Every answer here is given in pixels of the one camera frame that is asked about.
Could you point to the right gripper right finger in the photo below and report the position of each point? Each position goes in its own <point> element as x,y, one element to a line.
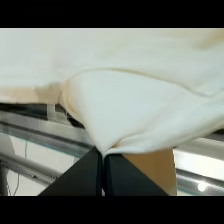
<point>128,176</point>

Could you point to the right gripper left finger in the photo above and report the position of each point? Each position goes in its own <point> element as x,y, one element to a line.
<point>78,178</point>

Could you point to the cream white shirt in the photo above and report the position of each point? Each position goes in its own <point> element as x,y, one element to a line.
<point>133,86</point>

